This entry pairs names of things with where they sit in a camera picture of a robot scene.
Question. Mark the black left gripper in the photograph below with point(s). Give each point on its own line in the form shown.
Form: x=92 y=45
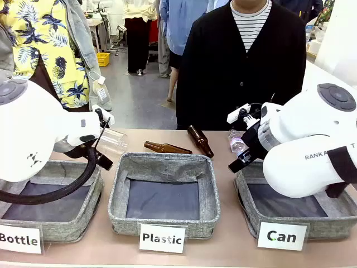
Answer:
x=105 y=162

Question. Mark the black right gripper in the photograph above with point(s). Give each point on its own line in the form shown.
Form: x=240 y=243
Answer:
x=255 y=141

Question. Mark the large clear plastic bottle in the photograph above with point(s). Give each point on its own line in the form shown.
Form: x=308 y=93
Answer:
x=114 y=142

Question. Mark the stout brown glass bottle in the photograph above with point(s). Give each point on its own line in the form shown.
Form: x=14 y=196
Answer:
x=200 y=141

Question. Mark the slim brown glass bottle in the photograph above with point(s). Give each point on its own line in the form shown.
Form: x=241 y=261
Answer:
x=167 y=148

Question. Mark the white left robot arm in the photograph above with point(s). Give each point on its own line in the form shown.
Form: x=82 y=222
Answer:
x=28 y=125

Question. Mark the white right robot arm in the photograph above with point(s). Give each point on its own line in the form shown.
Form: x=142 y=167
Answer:
x=301 y=120

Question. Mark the grey fabric basket Plastic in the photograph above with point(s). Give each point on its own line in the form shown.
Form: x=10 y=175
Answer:
x=167 y=167

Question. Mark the grey fabric basket Bottle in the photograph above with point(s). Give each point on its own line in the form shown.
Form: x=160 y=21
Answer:
x=69 y=227

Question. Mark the white sign Can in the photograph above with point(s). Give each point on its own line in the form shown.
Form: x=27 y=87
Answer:
x=281 y=236

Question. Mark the grey fabric basket Can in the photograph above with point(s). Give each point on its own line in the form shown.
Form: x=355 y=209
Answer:
x=334 y=227

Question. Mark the small plastic bottle blue cap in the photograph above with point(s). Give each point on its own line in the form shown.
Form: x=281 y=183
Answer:
x=237 y=143

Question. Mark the paper tag on jacket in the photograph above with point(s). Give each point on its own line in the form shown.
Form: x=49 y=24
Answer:
x=101 y=93

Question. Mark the white sign Plastic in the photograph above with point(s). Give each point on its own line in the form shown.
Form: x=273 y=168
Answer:
x=161 y=238

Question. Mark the person in black cardigan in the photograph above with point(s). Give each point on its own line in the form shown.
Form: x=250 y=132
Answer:
x=217 y=69

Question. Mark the yellow plastic crate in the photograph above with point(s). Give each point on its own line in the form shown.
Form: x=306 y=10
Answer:
x=103 y=59

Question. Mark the white sign Bottle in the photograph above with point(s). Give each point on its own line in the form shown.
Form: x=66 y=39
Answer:
x=19 y=239

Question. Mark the person in black trousers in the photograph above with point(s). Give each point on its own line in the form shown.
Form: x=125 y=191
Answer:
x=138 y=42

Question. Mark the white background desk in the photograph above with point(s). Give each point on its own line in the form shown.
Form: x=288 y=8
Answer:
x=96 y=26

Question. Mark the person in yellow floral shirt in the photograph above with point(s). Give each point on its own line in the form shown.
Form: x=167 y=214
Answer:
x=42 y=33

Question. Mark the person in blue shirt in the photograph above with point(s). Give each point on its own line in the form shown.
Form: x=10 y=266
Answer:
x=181 y=25

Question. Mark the person in dark jacket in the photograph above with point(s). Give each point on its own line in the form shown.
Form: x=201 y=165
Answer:
x=304 y=9

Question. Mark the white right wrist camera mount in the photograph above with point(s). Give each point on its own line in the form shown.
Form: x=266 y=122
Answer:
x=237 y=114

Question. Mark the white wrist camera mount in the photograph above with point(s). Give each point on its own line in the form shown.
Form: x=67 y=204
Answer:
x=107 y=114
x=237 y=114

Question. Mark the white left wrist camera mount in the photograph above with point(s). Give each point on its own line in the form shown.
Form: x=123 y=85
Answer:
x=107 y=114

